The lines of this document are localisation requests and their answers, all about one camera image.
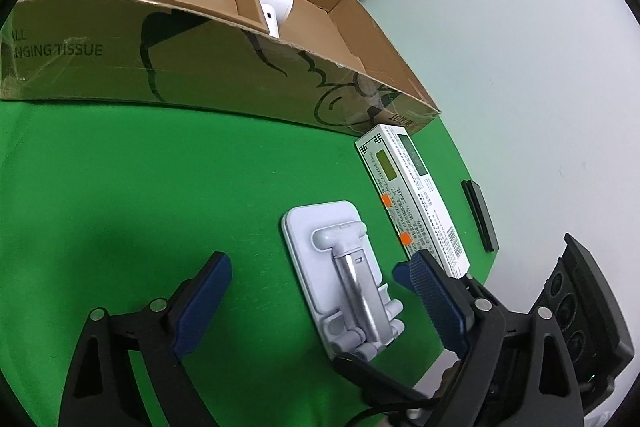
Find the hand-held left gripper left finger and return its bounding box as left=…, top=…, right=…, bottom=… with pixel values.
left=59, top=251, right=233, bottom=427

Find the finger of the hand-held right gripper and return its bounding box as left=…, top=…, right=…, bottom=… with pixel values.
left=332, top=353, right=442, bottom=408

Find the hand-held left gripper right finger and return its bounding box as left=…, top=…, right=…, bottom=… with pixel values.
left=392, top=249, right=586, bottom=427

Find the white green medicine box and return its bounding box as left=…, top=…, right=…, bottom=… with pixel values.
left=355, top=123, right=471, bottom=279

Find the white folding phone stand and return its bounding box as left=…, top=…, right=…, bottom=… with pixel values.
left=281, top=201, right=406, bottom=360

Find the large cardboard box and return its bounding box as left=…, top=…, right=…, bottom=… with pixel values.
left=0, top=0, right=442, bottom=138

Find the white hair dryer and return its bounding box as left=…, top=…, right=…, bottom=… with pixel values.
left=250, top=0, right=296, bottom=38

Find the flat black device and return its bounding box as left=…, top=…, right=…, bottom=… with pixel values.
left=461, top=179, right=500, bottom=252

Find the green tablecloth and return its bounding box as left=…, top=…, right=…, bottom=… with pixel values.
left=0, top=99, right=496, bottom=427

